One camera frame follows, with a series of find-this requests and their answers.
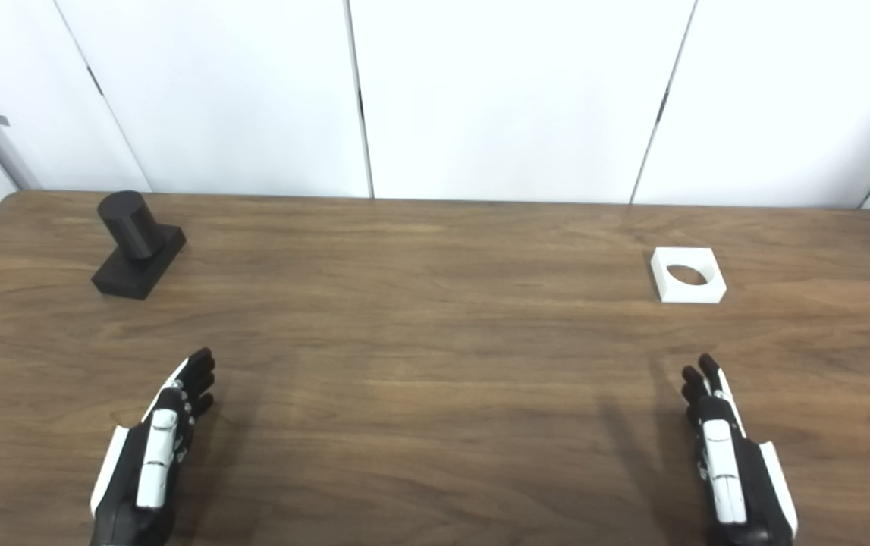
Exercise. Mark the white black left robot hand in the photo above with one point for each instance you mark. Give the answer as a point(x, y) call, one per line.
point(155, 462)

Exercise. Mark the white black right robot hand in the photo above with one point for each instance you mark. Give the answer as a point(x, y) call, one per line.
point(724, 470)

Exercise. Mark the white square piece with hole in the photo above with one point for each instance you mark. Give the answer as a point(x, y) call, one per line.
point(670, 290)

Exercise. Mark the black peg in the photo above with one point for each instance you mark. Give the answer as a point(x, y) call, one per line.
point(131, 227)

